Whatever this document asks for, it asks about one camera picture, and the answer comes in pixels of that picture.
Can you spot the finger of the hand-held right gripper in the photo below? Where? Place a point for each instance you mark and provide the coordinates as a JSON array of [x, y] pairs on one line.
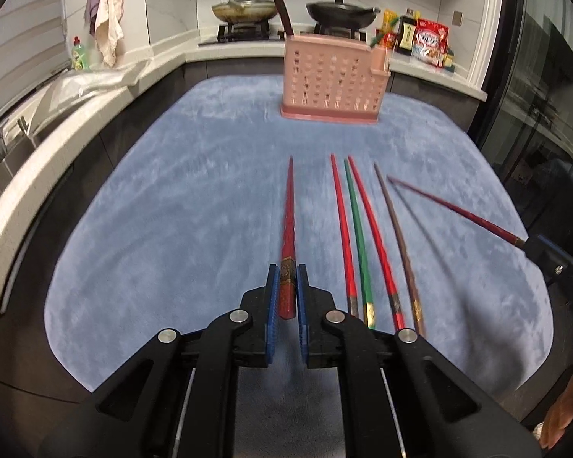
[[534, 247], [556, 250]]

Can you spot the red chopstick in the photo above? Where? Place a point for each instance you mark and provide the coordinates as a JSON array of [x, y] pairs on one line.
[[375, 233], [343, 229]]

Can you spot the person's right hand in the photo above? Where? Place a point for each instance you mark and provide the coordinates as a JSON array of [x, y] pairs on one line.
[[570, 405]]

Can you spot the pink perforated utensil holder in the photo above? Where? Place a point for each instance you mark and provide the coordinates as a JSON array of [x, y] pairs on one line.
[[332, 81]]

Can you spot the white window blind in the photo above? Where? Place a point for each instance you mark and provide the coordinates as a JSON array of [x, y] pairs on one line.
[[24, 43]]

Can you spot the stainless steel sink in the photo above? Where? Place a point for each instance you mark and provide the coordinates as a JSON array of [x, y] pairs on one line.
[[9, 171]]

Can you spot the clear plastic bag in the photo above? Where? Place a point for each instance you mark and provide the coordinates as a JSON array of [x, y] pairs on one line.
[[90, 90]]

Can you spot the purple hanging cloth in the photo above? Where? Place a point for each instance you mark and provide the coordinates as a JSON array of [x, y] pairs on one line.
[[93, 4]]

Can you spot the green dish soap bottle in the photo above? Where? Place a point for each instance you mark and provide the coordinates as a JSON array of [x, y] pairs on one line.
[[79, 55]]

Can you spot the red instant noodle cup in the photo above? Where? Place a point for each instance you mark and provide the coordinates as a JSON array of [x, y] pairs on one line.
[[389, 40]]

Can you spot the yellow packet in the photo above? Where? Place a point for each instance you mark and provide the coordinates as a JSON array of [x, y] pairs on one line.
[[388, 20]]

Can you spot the red white cereal bag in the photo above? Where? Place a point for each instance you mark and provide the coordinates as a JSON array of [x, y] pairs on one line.
[[430, 43]]

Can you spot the blue plush mat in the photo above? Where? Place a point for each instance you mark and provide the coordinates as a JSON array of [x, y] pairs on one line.
[[196, 248]]

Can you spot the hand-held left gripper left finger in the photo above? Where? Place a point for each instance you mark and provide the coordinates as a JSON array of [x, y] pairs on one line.
[[272, 315]]

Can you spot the wall outlet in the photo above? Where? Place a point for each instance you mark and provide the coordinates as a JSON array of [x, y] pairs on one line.
[[458, 17]]

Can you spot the white hanging towel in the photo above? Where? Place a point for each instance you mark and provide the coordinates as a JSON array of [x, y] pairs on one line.
[[109, 19]]

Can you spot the dark soy sauce bottle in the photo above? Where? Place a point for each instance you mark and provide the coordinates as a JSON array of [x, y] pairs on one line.
[[405, 33]]

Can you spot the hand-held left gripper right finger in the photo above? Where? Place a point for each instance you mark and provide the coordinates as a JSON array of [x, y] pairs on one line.
[[303, 315]]

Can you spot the black gas stove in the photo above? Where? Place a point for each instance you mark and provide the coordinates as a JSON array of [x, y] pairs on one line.
[[248, 32]]

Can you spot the beige wok with lid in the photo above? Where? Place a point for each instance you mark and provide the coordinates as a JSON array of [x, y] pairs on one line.
[[243, 9]]

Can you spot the green yellow container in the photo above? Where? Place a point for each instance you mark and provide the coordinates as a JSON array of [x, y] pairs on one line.
[[449, 58]]

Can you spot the black wok with lid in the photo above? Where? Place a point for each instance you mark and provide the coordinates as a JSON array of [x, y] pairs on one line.
[[341, 12]]

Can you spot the brown chopstick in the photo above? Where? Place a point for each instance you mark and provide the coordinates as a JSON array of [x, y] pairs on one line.
[[400, 238]]

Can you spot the glass sliding door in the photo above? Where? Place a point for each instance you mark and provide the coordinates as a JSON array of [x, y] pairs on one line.
[[539, 105]]

